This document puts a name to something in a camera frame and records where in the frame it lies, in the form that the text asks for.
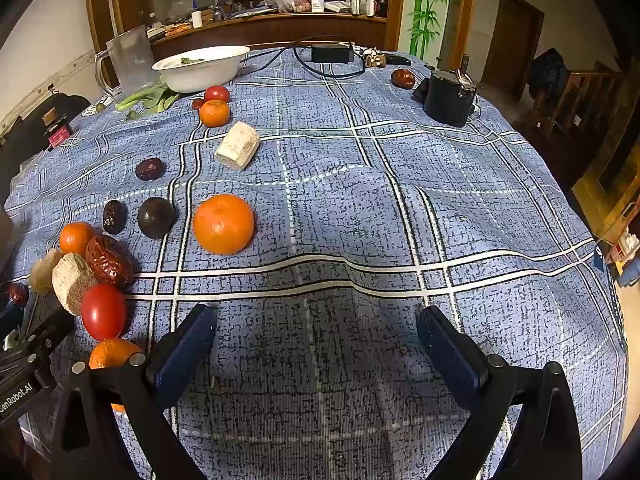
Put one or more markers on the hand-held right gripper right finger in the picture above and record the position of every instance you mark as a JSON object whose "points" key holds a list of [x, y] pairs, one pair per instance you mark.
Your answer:
{"points": [[450, 355]]}

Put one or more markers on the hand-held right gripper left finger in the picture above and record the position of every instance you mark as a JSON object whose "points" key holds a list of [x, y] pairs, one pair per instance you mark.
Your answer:
{"points": [[185, 352]]}

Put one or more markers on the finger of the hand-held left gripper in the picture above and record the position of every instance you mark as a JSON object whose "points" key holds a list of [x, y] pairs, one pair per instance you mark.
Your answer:
{"points": [[50, 327]]}

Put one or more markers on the white yam piece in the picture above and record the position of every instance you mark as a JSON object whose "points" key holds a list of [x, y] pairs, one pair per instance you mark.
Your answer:
{"points": [[44, 271], [237, 146], [74, 284]]}

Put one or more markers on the red cherry tomato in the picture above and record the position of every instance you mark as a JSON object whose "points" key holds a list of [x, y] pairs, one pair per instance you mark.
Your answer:
{"points": [[103, 311]]}

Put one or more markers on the small orange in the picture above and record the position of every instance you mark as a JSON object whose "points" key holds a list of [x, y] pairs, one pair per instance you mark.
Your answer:
{"points": [[75, 237], [215, 112], [112, 352]]}

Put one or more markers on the large orange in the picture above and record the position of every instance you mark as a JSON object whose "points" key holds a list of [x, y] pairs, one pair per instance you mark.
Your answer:
{"points": [[223, 223]]}

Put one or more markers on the small red date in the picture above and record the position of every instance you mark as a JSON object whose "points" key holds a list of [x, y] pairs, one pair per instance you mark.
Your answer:
{"points": [[403, 78], [17, 294], [197, 104]]}

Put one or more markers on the large red date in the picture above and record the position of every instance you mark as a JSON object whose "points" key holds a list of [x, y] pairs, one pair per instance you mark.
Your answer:
{"points": [[108, 261]]}

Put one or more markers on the dark wrinkled date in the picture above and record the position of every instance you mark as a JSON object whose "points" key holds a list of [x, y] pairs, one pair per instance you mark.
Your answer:
{"points": [[150, 168], [114, 216]]}

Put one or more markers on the dark avocado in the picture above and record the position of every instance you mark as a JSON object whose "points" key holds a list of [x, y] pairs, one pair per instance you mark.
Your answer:
{"points": [[156, 216]]}

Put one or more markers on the blue plaid tablecloth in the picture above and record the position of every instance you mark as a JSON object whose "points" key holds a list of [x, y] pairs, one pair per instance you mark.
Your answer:
{"points": [[380, 220]]}

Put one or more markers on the pink box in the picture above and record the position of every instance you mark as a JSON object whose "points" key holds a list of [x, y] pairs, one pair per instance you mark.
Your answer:
{"points": [[57, 133]]}

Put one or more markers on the black chair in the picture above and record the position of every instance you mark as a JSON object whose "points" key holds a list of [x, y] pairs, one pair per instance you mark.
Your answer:
{"points": [[35, 120]]}

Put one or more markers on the green leafy vegetable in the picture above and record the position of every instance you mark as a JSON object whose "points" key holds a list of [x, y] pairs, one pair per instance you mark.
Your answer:
{"points": [[145, 100]]}

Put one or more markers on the black cup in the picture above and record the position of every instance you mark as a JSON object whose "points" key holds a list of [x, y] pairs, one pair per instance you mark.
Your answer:
{"points": [[450, 97]]}

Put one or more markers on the clear plastic pitcher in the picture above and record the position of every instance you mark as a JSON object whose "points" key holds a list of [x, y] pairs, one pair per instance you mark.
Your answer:
{"points": [[129, 60]]}

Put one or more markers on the white bowl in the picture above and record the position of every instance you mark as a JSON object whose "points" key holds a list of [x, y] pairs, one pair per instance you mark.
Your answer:
{"points": [[201, 66]]}

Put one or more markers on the dark jacket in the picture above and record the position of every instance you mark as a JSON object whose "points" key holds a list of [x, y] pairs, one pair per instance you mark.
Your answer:
{"points": [[547, 72]]}

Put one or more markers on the small black device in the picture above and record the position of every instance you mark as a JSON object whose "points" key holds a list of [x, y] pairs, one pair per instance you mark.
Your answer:
{"points": [[398, 60]]}

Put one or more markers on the brown walnuts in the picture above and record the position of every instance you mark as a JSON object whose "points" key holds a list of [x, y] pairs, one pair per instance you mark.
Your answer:
{"points": [[374, 60]]}

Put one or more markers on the wooden cabinet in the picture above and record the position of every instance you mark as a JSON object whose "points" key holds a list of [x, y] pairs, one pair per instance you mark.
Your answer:
{"points": [[320, 25]]}

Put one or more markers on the green bamboo wall sticker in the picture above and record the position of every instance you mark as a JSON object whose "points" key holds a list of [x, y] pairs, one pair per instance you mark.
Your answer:
{"points": [[426, 5]]}

